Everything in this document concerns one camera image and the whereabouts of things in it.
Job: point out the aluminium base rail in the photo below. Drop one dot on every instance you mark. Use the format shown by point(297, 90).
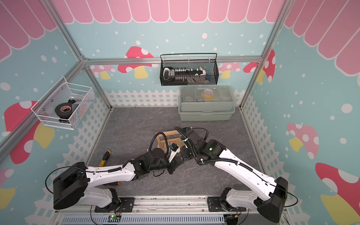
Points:
point(161, 210)

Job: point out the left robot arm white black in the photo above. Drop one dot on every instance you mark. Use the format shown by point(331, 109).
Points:
point(81, 184)

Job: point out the wooden jewelry display stand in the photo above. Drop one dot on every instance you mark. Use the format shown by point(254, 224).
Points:
point(172, 137)

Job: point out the white black device in basket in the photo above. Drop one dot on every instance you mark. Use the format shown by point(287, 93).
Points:
point(172, 75)

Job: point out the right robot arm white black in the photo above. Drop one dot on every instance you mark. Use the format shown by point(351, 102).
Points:
point(268, 195)

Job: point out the yellow black screwdriver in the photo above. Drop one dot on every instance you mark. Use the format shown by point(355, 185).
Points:
point(105, 158)

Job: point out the black tape roll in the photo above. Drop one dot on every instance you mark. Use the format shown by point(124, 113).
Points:
point(64, 110)

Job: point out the yellow item in box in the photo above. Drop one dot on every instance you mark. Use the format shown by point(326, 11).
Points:
point(208, 94)

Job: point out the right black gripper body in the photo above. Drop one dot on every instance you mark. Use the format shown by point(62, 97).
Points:
point(187, 154)

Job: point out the white wire basket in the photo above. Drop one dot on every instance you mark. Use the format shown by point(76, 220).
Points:
point(64, 92)

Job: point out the black wire mesh basket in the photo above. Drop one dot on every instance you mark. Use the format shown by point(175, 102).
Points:
point(207, 61)

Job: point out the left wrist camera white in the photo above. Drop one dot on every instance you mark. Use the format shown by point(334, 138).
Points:
point(173, 151)

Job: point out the green circuit board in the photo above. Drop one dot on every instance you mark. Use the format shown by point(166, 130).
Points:
point(114, 218)

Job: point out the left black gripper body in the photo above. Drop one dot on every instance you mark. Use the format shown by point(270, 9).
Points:
point(164, 165)

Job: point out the green plastic storage box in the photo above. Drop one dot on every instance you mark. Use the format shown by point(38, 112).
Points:
point(194, 108)

